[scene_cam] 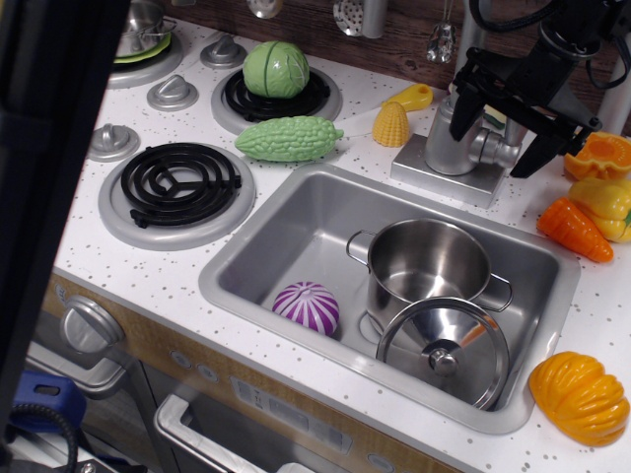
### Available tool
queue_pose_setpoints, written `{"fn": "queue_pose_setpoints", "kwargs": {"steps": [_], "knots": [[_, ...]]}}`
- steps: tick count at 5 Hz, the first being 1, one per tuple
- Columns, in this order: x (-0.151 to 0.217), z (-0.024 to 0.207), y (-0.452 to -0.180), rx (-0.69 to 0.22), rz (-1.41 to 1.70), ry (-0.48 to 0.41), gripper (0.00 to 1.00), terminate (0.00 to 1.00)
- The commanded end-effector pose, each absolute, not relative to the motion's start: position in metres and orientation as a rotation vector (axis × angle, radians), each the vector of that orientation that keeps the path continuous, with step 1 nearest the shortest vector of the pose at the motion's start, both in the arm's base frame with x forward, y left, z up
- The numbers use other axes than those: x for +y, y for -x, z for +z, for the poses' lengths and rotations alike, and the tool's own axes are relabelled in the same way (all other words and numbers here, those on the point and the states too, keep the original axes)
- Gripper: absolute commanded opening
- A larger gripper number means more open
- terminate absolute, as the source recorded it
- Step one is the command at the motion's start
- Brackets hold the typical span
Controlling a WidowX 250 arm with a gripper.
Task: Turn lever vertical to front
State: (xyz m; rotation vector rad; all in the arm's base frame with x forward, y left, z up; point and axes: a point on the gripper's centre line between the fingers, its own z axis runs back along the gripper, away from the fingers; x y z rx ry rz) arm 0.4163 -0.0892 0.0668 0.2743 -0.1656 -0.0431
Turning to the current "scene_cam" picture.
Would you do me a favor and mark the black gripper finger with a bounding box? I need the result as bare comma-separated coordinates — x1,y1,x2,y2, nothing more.
450,86,486,141
510,135,566,177

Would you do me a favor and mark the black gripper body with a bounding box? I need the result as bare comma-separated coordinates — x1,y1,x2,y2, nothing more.
455,39,602,153

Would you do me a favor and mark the silver faucet lever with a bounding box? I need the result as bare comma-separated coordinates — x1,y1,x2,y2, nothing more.
469,119,526,169

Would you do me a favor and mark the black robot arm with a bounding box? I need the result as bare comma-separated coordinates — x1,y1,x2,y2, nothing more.
450,1,630,178

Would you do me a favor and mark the orange toy pumpkin half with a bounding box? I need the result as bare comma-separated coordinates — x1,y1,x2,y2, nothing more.
564,132,630,180

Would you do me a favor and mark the silver toy faucet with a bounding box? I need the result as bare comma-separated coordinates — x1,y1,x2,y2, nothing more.
390,0,523,209

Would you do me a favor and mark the hanging clear spoon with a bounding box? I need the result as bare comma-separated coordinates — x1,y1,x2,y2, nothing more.
426,1,456,64

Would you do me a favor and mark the orange toy carrot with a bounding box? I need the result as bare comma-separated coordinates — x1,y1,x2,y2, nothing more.
536,197,614,263

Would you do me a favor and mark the yellow toy corn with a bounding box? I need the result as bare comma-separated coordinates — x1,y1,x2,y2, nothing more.
372,101,410,148

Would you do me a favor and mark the yellow toy bell pepper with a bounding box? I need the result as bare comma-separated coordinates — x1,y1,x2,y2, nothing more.
568,177,630,243

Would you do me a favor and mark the hanging slotted spoon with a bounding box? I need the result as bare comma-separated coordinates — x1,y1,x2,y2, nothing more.
332,0,364,36

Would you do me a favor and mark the steel pot in sink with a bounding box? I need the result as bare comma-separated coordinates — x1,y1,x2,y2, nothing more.
345,218,514,333

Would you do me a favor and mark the silver sink basin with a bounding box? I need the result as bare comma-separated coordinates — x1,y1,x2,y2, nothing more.
199,165,581,435

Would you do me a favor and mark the green toy bitter melon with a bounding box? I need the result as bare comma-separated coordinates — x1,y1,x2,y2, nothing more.
235,116,344,163

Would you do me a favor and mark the green toy cabbage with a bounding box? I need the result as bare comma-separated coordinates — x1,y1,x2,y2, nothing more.
243,40,311,99

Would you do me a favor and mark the steel pot lid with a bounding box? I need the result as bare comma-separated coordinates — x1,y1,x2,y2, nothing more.
376,297,510,410

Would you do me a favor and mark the black rear burner coil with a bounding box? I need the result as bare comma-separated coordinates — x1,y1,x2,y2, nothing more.
223,70,331,122

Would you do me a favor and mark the black burner coil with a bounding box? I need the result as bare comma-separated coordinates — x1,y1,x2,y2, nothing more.
223,70,331,122
120,143,244,229

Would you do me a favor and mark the hanging silver ladle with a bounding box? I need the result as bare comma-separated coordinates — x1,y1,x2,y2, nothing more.
246,0,284,20

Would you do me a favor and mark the silver stove knob rear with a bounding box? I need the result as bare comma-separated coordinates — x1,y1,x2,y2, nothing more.
200,34,247,69

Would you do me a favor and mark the silver stove knob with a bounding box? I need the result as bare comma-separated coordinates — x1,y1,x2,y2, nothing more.
88,123,140,163
200,34,247,69
147,75,199,112

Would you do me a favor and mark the yellow orange toy squash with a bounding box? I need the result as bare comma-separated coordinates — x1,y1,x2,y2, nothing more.
528,352,630,446

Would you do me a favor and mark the purple toy onion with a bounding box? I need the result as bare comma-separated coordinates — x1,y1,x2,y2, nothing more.
272,281,340,336

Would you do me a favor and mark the silver stove knob middle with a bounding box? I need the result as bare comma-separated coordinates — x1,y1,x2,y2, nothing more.
147,75,199,112

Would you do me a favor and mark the black front burner coil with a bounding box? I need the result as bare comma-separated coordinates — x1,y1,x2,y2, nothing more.
120,143,244,229

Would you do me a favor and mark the green plate under pot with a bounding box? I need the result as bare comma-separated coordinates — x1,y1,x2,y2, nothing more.
114,33,172,64

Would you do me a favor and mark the small steel pot on stove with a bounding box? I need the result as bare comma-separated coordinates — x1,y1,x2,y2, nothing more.
116,0,176,58

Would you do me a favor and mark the silver stove knob front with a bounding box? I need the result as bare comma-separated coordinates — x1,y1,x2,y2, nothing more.
88,123,140,163

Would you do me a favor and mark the silver oven dial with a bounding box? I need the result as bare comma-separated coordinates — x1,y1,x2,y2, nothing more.
59,295,125,355

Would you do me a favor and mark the blue clamp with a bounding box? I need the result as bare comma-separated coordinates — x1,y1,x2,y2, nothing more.
9,371,87,439

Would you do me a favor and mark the yellow toy spatula handle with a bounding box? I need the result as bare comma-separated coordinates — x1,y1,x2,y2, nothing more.
382,83,434,111

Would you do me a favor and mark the silver hanging rail post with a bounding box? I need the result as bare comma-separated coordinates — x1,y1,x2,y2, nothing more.
361,0,388,39

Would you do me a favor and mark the dark foreground post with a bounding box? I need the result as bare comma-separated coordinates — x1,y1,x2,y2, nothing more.
1,1,129,424

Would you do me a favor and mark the silver oven door handle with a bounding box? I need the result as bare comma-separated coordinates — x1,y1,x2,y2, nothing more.
154,394,278,472

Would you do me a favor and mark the black braided cable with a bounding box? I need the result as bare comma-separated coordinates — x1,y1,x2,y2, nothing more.
9,403,83,473

